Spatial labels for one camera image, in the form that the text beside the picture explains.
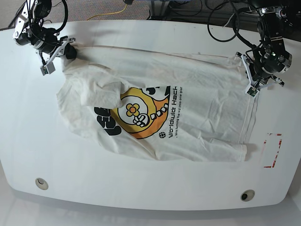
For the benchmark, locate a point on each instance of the right table grommet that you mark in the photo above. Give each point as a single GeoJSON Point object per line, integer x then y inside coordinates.
{"type": "Point", "coordinates": [247, 195]}

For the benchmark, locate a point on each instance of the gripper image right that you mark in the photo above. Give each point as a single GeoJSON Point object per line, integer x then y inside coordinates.
{"type": "Point", "coordinates": [263, 62]}

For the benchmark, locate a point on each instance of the left table grommet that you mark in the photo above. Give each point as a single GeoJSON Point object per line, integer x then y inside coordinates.
{"type": "Point", "coordinates": [41, 184]}

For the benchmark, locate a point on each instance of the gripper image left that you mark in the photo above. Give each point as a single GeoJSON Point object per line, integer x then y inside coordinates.
{"type": "Point", "coordinates": [30, 30]}

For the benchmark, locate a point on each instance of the red tape rectangle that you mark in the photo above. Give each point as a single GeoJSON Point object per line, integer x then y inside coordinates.
{"type": "Point", "coordinates": [271, 149]}

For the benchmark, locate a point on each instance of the table grommet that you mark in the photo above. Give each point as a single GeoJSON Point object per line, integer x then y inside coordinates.
{"type": "Point", "coordinates": [247, 195]}
{"type": "Point", "coordinates": [41, 184]}

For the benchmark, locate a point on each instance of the white t-shirt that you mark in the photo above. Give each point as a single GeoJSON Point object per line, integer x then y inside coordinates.
{"type": "Point", "coordinates": [159, 106]}

